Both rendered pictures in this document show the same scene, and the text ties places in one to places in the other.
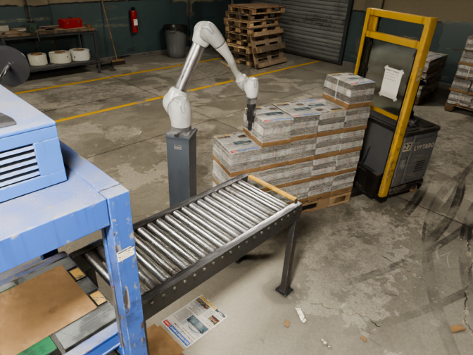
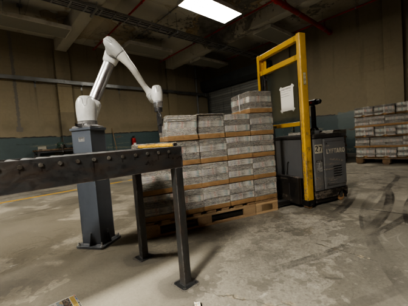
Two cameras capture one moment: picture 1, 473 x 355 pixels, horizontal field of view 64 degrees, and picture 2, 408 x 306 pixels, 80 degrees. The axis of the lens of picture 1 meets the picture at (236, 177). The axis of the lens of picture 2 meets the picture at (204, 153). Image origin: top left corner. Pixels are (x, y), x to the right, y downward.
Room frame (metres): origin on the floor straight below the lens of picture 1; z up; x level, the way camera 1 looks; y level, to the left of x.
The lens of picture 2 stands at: (0.74, -0.69, 0.82)
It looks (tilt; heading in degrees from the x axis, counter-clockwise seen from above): 3 degrees down; 5
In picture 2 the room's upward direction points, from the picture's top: 4 degrees counter-clockwise
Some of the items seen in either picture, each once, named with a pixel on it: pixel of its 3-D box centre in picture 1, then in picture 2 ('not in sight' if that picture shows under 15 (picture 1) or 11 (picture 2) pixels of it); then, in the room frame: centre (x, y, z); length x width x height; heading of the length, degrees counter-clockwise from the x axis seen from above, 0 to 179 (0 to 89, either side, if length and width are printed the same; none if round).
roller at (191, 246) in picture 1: (181, 238); not in sight; (1.71, 0.30, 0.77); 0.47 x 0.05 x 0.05; 47
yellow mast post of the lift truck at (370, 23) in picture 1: (355, 96); (265, 124); (4.02, -1.24, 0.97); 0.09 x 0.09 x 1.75; 28
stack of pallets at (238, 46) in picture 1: (253, 33); not in sight; (9.99, -0.24, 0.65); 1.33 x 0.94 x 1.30; 141
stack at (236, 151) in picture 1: (274, 174); (195, 180); (3.19, -0.37, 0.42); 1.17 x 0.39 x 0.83; 118
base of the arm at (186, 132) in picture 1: (180, 129); (86, 124); (2.72, 0.46, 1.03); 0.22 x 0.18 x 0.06; 170
